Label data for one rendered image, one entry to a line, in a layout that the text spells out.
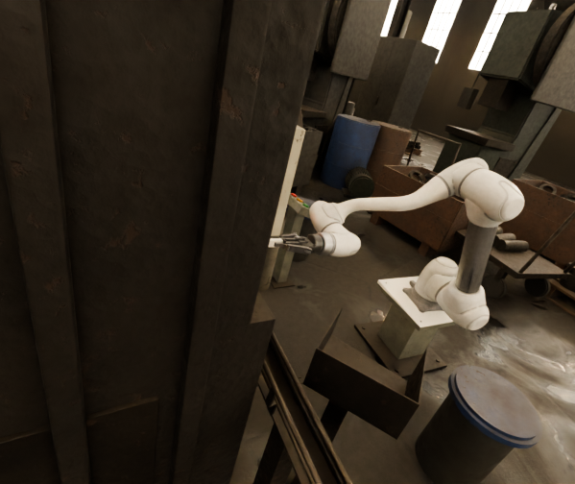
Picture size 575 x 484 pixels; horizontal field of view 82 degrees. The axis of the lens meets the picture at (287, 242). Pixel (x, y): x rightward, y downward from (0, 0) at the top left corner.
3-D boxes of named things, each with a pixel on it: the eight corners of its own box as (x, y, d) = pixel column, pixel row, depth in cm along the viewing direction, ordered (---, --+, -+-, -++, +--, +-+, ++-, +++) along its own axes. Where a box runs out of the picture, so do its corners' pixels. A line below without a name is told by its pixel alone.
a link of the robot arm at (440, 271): (430, 282, 189) (449, 251, 177) (451, 305, 174) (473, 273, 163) (408, 282, 183) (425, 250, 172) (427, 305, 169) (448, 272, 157)
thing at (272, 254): (255, 292, 214) (272, 220, 189) (249, 280, 222) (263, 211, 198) (272, 289, 220) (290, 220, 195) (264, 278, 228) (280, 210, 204)
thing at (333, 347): (329, 542, 109) (419, 404, 75) (261, 492, 117) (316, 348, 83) (347, 483, 126) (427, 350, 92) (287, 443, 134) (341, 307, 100)
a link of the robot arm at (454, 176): (431, 168, 135) (453, 182, 124) (471, 145, 134) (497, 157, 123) (436, 192, 143) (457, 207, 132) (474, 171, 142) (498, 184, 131)
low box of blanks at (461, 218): (468, 252, 356) (500, 196, 325) (432, 262, 313) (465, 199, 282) (400, 213, 417) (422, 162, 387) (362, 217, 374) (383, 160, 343)
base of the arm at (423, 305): (421, 283, 196) (425, 276, 193) (446, 310, 179) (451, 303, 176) (396, 284, 189) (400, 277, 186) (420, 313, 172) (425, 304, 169)
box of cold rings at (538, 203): (594, 271, 396) (640, 215, 361) (568, 280, 351) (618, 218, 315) (511, 229, 467) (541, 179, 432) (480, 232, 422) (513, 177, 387)
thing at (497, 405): (452, 521, 123) (515, 457, 103) (393, 439, 146) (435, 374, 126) (498, 485, 139) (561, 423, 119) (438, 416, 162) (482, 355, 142)
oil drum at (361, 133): (334, 191, 433) (356, 121, 392) (311, 174, 476) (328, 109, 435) (368, 192, 464) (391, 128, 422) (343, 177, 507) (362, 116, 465)
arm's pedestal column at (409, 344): (401, 319, 224) (419, 282, 209) (445, 367, 193) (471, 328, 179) (353, 326, 206) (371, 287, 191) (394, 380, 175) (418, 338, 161)
